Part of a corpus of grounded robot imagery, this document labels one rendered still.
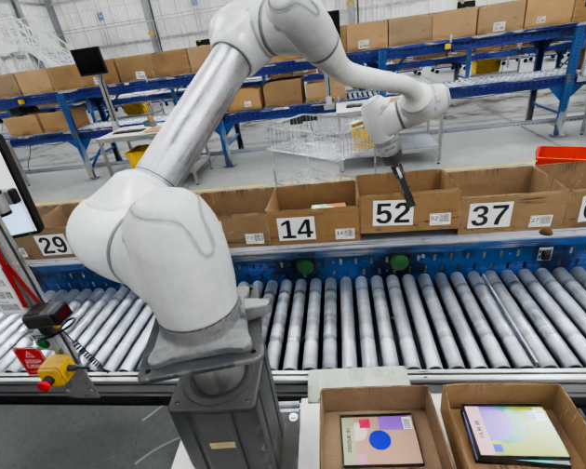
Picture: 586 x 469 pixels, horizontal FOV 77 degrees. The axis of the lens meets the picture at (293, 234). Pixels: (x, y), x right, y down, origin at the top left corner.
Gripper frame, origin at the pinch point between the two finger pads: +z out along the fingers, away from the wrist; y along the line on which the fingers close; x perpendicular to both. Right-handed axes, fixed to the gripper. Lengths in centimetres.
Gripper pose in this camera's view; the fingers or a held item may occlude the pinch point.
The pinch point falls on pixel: (408, 198)
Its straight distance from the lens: 152.9
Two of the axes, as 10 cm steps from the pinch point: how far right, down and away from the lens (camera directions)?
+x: 8.9, -3.6, -3.0
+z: 4.5, 8.0, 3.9
